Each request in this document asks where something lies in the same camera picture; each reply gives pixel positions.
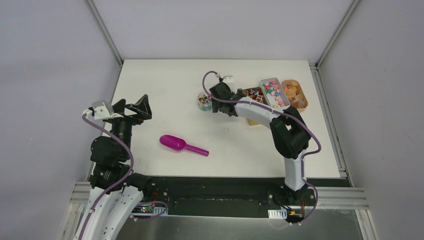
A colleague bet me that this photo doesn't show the clear plastic jar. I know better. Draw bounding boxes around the clear plastic jar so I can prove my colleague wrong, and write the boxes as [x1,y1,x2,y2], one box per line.
[197,91,213,112]

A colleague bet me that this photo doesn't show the magenta plastic scoop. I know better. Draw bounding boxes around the magenta plastic scoop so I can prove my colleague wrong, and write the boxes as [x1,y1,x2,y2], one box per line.
[159,134,210,157]

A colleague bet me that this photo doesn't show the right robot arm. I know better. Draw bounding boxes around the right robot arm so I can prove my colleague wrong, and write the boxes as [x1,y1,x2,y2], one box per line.
[209,82,311,205]

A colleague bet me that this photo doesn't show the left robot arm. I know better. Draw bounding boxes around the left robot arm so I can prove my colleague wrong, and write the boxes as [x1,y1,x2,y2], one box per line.
[74,94,153,240]

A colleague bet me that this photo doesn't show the white box of colourful candies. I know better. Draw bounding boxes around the white box of colourful candies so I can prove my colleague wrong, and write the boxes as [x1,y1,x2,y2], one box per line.
[259,77,290,110]

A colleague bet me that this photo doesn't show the gold tin of lollipops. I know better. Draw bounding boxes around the gold tin of lollipops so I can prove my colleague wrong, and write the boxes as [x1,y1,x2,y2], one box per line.
[241,86,268,127]

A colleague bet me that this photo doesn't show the orange tray of gummies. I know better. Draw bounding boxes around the orange tray of gummies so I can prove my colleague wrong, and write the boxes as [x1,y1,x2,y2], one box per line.
[281,79,309,113]

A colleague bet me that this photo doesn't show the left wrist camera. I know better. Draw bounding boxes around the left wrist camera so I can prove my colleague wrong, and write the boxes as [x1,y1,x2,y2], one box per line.
[82,100,124,120]

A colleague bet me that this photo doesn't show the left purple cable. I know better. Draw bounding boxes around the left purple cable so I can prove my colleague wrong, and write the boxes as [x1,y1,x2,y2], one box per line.
[77,112,168,240]

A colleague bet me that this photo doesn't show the purple cable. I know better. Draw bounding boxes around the purple cable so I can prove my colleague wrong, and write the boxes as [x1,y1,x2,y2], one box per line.
[202,70,322,229]
[77,112,168,240]

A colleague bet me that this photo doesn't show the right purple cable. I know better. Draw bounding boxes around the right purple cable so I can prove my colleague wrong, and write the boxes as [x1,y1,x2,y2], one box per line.
[202,70,322,229]

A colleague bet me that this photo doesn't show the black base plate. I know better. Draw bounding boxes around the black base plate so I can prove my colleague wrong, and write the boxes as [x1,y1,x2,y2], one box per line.
[139,176,348,221]

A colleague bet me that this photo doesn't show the left aluminium rail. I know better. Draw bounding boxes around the left aluminium rail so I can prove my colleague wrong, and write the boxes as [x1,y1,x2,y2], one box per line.
[70,181,91,204]

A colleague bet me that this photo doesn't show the aluminium rail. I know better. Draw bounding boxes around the aluminium rail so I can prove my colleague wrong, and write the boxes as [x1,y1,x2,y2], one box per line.
[314,187,370,210]
[70,181,91,204]

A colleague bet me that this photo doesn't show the right aluminium frame post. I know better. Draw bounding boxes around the right aluminium frame post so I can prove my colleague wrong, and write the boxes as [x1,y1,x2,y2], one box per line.
[315,0,362,70]

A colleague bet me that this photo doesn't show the aluminium frame post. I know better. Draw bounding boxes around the aluminium frame post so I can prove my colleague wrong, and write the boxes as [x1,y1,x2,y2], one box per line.
[315,0,362,70]
[84,0,124,68]

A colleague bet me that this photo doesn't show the left aluminium frame post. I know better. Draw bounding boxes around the left aluminium frame post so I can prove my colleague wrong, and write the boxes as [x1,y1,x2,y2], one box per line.
[84,0,124,68]

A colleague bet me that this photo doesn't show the right white cable duct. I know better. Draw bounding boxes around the right white cable duct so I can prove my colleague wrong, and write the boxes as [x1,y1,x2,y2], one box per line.
[267,208,288,220]

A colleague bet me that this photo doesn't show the right aluminium rail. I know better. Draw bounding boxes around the right aluminium rail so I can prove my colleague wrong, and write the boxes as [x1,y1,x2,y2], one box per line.
[314,187,370,210]

